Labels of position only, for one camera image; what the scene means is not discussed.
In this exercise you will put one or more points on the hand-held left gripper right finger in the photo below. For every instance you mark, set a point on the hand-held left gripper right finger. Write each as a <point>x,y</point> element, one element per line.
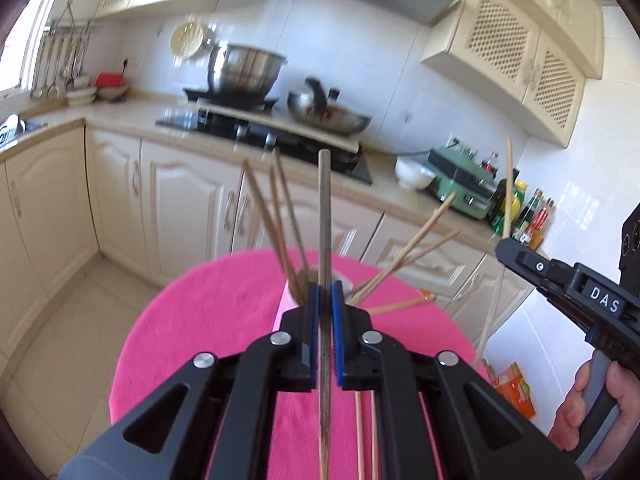
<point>339,330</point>

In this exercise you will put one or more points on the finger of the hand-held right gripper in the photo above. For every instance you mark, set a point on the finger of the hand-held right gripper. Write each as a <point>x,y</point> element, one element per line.
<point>535,262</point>

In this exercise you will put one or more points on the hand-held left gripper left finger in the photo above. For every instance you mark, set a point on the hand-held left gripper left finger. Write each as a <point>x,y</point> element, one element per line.
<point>313,330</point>

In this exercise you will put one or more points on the white chopstick holder cup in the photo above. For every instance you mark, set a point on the white chopstick holder cup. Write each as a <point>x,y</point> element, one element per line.
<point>346,280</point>

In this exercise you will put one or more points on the dark wooden chopstick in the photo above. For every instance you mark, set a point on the dark wooden chopstick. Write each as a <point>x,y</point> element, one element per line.
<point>324,220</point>

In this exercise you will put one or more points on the row of hanging steel utensils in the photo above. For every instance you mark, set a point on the row of hanging steel utensils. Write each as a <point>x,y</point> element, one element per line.
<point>55,65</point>

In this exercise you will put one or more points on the person's right hand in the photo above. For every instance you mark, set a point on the person's right hand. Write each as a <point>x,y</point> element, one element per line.
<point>570,410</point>

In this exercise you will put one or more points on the dark sauce bottle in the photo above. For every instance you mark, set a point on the dark sauce bottle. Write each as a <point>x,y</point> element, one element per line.
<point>530,215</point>

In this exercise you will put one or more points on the green yellow-cap bottle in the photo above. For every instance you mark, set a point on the green yellow-cap bottle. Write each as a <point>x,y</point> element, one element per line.
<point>517,205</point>

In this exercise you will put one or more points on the orange-tipped wooden chopstick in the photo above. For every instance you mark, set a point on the orange-tipped wooden chopstick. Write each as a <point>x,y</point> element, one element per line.
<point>400,305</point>

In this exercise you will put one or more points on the dark olive oil bottle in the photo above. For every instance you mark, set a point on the dark olive oil bottle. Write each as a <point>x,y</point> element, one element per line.
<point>499,200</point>

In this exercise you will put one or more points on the pink tablecloth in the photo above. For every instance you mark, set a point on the pink tablecloth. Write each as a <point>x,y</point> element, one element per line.
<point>210,320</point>

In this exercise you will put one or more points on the green countertop grill appliance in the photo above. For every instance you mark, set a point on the green countertop grill appliance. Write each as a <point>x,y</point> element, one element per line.
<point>462,185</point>

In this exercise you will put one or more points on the orange snack bag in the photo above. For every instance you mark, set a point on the orange snack bag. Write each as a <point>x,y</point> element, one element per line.
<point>515,387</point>

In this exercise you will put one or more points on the white ceramic bowl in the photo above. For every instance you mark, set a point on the white ceramic bowl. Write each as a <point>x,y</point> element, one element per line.
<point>415,172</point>

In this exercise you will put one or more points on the long cream base cabinet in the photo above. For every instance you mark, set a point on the long cream base cabinet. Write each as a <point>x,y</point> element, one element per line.
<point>190,200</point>

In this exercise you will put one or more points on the steel wok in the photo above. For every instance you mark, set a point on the steel wok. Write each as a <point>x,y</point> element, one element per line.
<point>345,120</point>

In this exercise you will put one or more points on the black glass gas stove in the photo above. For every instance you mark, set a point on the black glass gas stove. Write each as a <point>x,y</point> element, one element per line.
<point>200,121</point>

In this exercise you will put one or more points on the black induction cooker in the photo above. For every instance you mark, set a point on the black induction cooker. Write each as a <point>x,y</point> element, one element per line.
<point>220,97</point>

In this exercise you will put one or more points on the stainless steel stock pot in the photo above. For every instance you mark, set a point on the stainless steel stock pot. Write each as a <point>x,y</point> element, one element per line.
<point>245,70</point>

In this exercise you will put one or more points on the shallow white bowl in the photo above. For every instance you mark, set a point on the shallow white bowl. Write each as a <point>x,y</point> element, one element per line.
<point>112,92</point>

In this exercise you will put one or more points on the cream plastic colander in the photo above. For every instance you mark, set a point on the cream plastic colander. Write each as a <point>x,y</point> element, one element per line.
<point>187,37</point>

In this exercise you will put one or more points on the red plastic container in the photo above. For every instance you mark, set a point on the red plastic container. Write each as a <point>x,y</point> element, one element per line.
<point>110,80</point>

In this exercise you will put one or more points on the stack of white bowls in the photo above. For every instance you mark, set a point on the stack of white bowls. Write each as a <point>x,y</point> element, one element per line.
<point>80,94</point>

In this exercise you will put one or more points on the stainless steel sink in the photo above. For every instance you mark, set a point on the stainless steel sink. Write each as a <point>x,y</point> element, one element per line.
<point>32,125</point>

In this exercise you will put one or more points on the dishes in sink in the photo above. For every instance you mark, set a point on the dishes in sink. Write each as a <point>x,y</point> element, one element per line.
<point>11,127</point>

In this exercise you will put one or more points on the kitchen window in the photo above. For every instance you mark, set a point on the kitchen window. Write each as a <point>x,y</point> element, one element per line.
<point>35,45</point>

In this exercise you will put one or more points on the large cream lattice wall cabinet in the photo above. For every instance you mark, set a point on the large cream lattice wall cabinet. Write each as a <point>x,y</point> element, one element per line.
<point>500,35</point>

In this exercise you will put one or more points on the cream panel wall cabinet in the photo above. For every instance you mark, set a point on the cream panel wall cabinet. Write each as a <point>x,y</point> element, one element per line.
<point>565,0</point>

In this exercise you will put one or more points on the steel wall utensil rack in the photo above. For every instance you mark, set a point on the steel wall utensil rack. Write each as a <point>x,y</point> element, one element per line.
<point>70,25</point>

